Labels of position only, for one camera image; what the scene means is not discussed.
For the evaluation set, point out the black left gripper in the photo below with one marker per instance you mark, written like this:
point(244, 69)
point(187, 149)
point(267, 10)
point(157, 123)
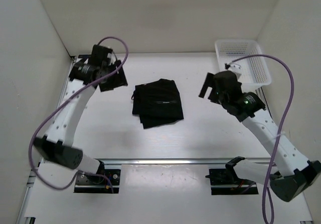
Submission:
point(120, 80)

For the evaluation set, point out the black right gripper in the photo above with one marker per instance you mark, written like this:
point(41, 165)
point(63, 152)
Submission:
point(208, 82)

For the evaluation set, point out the black shorts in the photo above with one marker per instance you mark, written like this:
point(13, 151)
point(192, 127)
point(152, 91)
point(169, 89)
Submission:
point(157, 103)

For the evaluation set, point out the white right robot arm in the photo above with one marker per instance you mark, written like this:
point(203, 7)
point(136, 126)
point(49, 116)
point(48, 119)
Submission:
point(293, 172)

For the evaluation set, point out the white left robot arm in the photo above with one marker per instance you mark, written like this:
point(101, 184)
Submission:
point(54, 138)

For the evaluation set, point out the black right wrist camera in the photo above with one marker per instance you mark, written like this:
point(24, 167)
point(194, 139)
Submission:
point(227, 81)

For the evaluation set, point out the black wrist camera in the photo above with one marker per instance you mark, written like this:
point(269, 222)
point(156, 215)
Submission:
point(227, 81)
point(100, 56)

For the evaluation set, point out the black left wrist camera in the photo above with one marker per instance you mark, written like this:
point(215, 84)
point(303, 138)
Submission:
point(100, 56)

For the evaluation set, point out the aluminium table edge rail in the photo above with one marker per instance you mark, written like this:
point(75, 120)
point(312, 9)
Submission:
point(166, 161)

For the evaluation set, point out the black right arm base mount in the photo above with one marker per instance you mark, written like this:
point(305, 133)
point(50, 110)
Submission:
point(226, 182)

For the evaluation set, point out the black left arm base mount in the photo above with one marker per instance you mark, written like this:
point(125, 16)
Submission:
point(99, 185)

